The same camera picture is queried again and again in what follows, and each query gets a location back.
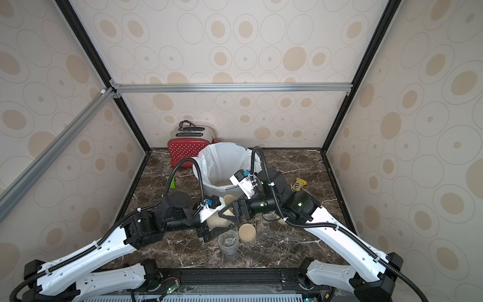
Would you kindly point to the green snack packet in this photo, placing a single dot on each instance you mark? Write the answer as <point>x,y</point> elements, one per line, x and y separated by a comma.
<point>171,182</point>

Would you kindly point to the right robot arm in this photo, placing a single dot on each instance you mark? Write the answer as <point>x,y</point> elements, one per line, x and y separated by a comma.
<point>370,274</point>

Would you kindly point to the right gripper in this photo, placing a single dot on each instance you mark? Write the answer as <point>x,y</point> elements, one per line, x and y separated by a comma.
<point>241,207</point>

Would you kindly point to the horizontal aluminium rail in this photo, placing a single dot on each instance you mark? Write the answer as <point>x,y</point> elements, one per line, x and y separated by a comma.
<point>230,88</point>

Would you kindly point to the yellow snack packet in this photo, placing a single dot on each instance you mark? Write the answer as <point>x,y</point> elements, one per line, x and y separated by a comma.
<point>299,184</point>

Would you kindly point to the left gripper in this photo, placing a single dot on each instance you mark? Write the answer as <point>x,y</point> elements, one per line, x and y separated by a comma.
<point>213,233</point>

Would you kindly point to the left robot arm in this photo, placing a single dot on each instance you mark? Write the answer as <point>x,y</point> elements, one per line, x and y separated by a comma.
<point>75,276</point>

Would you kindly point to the glass rice jar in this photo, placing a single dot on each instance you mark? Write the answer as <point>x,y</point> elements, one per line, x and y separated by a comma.
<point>269,217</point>
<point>229,242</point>
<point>215,221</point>

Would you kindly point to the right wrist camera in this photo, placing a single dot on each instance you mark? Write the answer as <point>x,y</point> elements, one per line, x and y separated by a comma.
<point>247,182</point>

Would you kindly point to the left side aluminium rail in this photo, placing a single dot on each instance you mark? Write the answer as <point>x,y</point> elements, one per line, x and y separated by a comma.
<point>24,182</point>

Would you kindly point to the red polka dot toaster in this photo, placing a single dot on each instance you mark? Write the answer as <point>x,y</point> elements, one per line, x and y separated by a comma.
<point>189,140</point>

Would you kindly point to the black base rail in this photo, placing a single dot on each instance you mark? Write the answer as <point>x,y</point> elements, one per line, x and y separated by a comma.
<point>226,281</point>

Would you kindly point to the beige jar lid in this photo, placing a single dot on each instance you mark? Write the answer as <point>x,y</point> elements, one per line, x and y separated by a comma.
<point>282,221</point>
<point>247,233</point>
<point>229,199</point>

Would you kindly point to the white plastic bin liner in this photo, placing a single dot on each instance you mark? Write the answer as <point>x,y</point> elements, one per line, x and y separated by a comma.
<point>219,161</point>

